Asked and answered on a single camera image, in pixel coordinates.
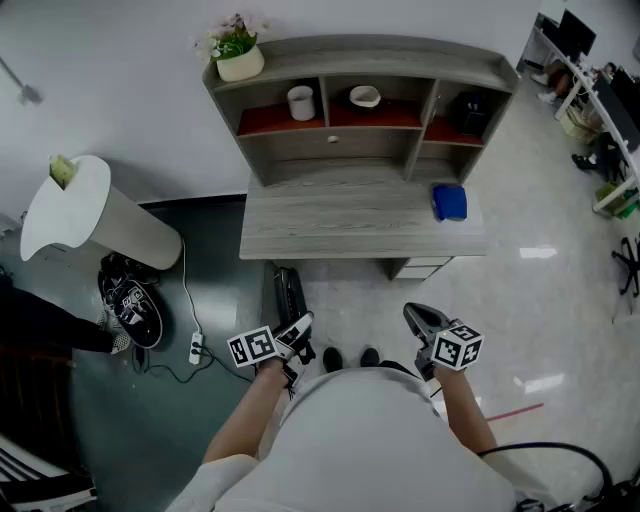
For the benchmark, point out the pink flowers in cream pot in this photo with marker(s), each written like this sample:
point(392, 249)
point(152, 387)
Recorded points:
point(240, 62)

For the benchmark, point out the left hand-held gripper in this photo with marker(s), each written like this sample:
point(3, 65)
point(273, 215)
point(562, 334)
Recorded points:
point(252, 346)

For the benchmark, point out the black helmet with gear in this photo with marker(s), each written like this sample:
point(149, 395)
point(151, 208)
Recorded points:
point(132, 310)

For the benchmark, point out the person's left black shoe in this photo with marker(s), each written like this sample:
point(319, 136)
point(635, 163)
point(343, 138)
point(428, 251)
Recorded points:
point(332, 360)

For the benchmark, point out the grey wooden desk hutch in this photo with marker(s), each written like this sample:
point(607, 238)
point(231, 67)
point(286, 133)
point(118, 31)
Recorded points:
point(375, 55)

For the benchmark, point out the blue cloth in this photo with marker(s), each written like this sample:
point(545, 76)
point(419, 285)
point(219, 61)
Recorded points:
point(450, 202)

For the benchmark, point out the white power strip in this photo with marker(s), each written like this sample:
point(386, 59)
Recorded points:
point(196, 347)

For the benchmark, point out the green tissue box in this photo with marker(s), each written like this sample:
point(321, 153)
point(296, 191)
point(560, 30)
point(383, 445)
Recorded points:
point(62, 170)

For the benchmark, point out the person's black trousers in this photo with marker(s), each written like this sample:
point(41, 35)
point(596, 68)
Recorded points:
point(397, 367)

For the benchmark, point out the person's right forearm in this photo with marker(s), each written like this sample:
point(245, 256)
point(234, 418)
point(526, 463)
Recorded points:
point(465, 410)

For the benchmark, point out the brown wooden bench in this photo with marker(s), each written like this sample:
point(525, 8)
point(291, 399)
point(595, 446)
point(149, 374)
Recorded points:
point(30, 400)

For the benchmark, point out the red floor tape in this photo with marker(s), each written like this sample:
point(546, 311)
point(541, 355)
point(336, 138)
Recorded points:
point(515, 411)

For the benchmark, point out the person's left forearm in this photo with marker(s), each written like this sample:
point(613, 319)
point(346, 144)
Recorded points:
point(245, 415)

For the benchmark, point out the black computer monitor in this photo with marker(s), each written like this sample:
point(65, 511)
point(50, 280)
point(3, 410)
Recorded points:
point(577, 32)

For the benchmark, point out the person's white shirt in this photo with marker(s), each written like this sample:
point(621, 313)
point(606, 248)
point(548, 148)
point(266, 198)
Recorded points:
point(360, 450)

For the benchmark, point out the person's black shoe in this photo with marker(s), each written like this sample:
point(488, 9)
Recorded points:
point(370, 357)
point(332, 360)

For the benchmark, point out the white bowl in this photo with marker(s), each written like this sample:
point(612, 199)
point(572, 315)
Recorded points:
point(365, 96)

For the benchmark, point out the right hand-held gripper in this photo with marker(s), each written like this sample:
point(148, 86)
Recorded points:
point(457, 347)

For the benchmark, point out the white round side table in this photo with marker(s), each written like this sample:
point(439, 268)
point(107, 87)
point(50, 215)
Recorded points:
point(75, 210)

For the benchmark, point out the person's right black shoe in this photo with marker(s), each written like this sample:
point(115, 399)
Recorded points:
point(370, 357)

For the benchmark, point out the white cylindrical cup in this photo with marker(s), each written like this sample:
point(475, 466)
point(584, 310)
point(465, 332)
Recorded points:
point(301, 104)

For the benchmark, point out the black pen holder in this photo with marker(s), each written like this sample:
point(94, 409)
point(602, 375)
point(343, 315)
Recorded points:
point(471, 117)

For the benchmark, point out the black white striped frame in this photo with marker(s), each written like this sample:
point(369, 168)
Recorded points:
point(40, 487)

